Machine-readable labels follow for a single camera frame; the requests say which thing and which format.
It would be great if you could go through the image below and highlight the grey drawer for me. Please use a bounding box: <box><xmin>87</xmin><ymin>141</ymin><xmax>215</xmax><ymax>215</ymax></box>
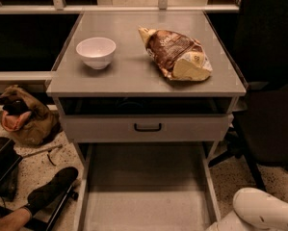
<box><xmin>74</xmin><ymin>142</ymin><xmax>221</xmax><ymax>231</ymax></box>
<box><xmin>61</xmin><ymin>115</ymin><xmax>233</xmax><ymax>143</ymax></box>

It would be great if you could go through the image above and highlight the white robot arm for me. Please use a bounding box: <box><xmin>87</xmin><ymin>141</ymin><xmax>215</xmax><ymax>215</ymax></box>
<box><xmin>205</xmin><ymin>188</ymin><xmax>288</xmax><ymax>231</ymax></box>

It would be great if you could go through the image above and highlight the grey drawer cabinet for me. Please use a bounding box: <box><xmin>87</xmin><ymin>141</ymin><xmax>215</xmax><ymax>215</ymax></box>
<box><xmin>45</xmin><ymin>10</ymin><xmax>248</xmax><ymax>166</ymax></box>

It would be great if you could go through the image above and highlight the brown chip bag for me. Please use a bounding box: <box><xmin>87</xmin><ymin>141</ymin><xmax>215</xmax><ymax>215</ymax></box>
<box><xmin>138</xmin><ymin>27</ymin><xmax>213</xmax><ymax>82</ymax></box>

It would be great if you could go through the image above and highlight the white bowl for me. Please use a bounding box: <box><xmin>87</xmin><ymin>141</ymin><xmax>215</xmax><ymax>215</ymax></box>
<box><xmin>76</xmin><ymin>38</ymin><xmax>117</xmax><ymax>69</ymax></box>

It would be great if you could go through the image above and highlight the metal rod on floor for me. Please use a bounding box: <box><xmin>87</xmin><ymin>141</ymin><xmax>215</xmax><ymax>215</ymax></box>
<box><xmin>22</xmin><ymin>144</ymin><xmax>63</xmax><ymax>159</ymax></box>

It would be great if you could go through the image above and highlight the brown canvas bag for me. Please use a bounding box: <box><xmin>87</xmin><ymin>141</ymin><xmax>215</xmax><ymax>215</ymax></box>
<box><xmin>0</xmin><ymin>85</ymin><xmax>61</xmax><ymax>145</ymax></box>

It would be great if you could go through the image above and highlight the black office chair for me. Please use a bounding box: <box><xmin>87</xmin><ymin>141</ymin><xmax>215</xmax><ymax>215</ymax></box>
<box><xmin>209</xmin><ymin>0</ymin><xmax>288</xmax><ymax>190</ymax></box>

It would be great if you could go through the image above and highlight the black box on floor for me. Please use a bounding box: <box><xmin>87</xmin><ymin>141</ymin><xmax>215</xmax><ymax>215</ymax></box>
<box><xmin>0</xmin><ymin>137</ymin><xmax>22</xmax><ymax>201</ymax></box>

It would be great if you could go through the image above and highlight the black footrest bar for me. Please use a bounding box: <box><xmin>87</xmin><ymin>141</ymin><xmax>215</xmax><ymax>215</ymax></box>
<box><xmin>25</xmin><ymin>186</ymin><xmax>79</xmax><ymax>231</ymax></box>

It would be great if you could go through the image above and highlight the bare lower leg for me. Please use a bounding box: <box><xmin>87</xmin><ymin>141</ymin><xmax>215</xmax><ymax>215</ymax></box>
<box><xmin>0</xmin><ymin>208</ymin><xmax>32</xmax><ymax>231</ymax></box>

